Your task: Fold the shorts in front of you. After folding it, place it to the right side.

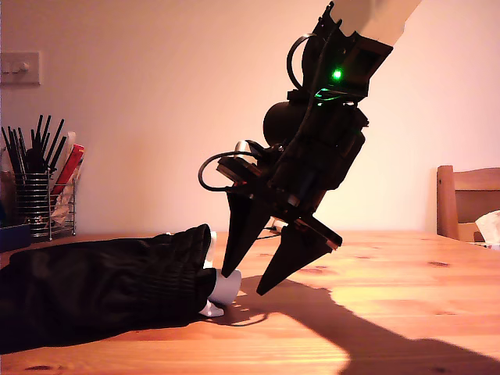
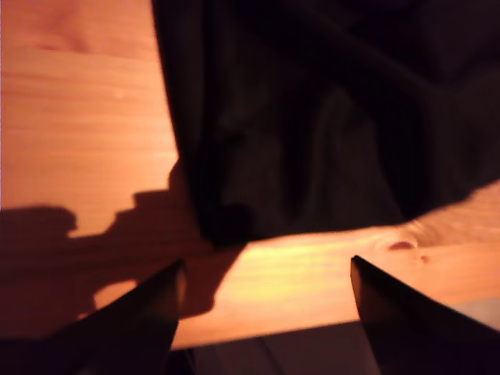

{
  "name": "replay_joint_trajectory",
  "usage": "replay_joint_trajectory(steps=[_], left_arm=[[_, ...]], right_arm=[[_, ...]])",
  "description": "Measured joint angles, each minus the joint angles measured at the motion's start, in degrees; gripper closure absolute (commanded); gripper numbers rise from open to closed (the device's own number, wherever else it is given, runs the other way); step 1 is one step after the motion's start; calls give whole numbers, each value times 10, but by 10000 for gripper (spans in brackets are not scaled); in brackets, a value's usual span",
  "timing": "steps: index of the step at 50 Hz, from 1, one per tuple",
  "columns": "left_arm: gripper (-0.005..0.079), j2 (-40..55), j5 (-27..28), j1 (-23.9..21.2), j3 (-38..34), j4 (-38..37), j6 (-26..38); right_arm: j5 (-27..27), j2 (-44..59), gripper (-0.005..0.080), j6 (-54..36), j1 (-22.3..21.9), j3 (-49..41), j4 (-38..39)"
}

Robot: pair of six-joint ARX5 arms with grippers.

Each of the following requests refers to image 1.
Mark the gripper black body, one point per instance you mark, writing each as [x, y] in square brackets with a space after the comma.
[308, 183]

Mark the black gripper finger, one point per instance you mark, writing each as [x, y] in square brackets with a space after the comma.
[297, 254]
[242, 230]

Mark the black shorts with white stripes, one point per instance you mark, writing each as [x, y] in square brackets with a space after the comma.
[97, 281]

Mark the wooden chair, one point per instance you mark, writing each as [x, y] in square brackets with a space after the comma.
[446, 203]

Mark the clear plastic bag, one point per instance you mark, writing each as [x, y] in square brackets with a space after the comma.
[63, 207]

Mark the red paper packet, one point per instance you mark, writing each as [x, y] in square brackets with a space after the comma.
[70, 166]

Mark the white tissue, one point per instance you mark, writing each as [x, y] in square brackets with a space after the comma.
[488, 226]

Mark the patterned tissue box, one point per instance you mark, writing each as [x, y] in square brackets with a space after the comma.
[487, 247]

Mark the white paper chopstick sleeve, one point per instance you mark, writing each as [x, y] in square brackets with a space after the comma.
[71, 140]

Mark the dark blue box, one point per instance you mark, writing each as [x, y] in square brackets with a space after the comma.
[15, 238]

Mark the dark brown jar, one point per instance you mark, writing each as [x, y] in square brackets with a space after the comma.
[7, 199]

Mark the white dome security camera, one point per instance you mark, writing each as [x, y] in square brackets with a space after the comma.
[279, 224]

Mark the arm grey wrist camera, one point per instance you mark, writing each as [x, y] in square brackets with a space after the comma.
[242, 146]

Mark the white light switch plate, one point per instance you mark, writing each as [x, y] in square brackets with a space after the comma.
[19, 69]

